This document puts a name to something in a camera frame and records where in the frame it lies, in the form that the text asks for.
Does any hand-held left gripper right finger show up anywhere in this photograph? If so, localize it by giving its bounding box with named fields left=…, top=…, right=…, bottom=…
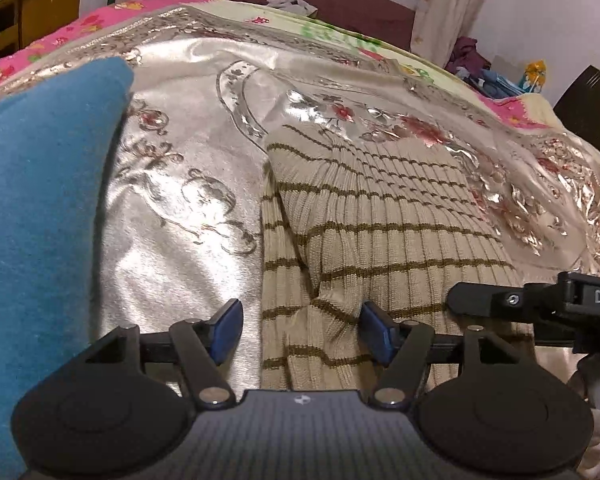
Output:
left=358, top=301, right=539, bottom=409

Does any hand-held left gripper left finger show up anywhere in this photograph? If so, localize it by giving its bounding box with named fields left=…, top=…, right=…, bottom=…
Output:
left=79, top=298, right=245, bottom=407

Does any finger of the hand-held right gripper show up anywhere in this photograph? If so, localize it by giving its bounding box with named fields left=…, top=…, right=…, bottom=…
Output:
left=446, top=282, right=532, bottom=320

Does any beige striped knit sweater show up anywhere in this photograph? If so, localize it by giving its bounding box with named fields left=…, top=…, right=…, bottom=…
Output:
left=260, top=124, right=548, bottom=392

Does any pile of clothes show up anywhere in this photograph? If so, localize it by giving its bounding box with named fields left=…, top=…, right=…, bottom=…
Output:
left=445, top=36, right=525, bottom=97

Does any person's right hand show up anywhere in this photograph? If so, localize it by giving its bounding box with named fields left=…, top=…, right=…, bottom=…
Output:
left=567, top=352, right=600, bottom=480

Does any silver floral bedspread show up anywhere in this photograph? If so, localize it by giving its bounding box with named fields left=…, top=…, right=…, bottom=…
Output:
left=0, top=5, right=600, bottom=392

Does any dark wooden board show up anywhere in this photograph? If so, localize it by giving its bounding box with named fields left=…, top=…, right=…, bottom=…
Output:
left=552, top=65, right=600, bottom=182

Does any blue fleece garment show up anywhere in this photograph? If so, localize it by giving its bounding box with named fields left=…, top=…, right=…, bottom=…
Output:
left=0, top=56, right=135, bottom=480

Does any yellow packet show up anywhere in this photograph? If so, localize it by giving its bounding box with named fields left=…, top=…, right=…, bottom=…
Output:
left=517, top=60, right=549, bottom=94

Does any white cloth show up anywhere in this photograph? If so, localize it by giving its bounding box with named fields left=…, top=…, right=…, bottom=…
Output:
left=266, top=0, right=319, bottom=16

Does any pink floral bed sheet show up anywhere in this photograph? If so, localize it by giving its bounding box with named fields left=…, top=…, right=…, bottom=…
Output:
left=0, top=0, right=563, bottom=133

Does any wooden cabinet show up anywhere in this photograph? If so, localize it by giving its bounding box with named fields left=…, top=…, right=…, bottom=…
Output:
left=0, top=0, right=89, bottom=74

